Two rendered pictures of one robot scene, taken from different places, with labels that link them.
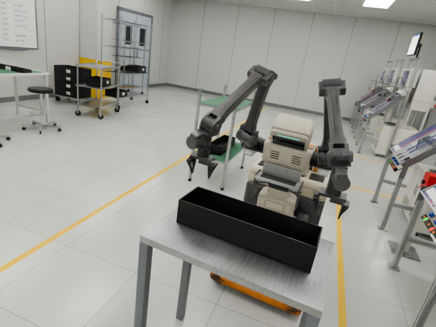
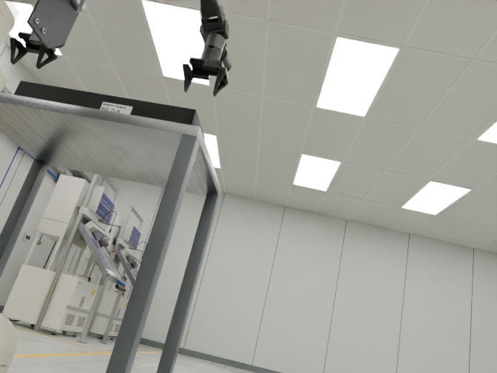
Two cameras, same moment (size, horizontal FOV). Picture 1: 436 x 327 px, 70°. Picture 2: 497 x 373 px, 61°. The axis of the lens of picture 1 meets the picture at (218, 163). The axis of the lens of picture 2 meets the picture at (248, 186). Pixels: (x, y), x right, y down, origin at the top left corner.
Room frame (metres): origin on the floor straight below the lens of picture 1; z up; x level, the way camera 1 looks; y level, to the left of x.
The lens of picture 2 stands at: (2.43, 0.04, 0.31)
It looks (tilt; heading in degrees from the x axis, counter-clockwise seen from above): 21 degrees up; 167
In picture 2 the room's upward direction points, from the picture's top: 14 degrees clockwise
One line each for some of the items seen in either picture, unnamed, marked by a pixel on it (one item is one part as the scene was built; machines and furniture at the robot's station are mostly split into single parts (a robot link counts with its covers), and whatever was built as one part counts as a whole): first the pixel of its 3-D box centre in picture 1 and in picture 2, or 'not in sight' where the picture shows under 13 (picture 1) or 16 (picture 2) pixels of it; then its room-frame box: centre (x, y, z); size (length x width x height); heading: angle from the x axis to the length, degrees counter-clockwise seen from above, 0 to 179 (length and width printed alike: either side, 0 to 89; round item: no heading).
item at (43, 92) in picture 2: (247, 224); (109, 124); (1.13, -0.16, 0.86); 0.57 x 0.17 x 0.11; 69
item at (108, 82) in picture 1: (98, 81); not in sight; (6.01, 2.50, 0.63); 0.40 x 0.30 x 0.14; 177
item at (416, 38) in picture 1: (416, 46); not in sight; (6.29, -3.30, 2.10); 0.58 x 0.14 x 0.41; 163
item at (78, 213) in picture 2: not in sight; (74, 249); (-3.05, -0.65, 0.95); 1.36 x 0.82 x 1.90; 73
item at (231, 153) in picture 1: (224, 133); not in sight; (3.79, -0.02, 0.55); 0.91 x 0.46 x 1.10; 163
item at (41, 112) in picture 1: (43, 109); not in sight; (4.52, 2.72, 0.31); 0.53 x 0.50 x 0.62; 6
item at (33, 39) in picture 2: (321, 202); (39, 55); (1.13, -0.43, 1.01); 0.07 x 0.07 x 0.09; 69
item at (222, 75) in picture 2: (195, 165); (213, 81); (1.34, 0.10, 1.01); 0.07 x 0.07 x 0.09; 68
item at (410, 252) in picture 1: (418, 214); not in sight; (2.57, -1.85, 0.39); 0.24 x 0.24 x 0.78; 73
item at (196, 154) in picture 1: (203, 152); (209, 61); (1.32, 0.07, 1.08); 0.10 x 0.07 x 0.07; 68
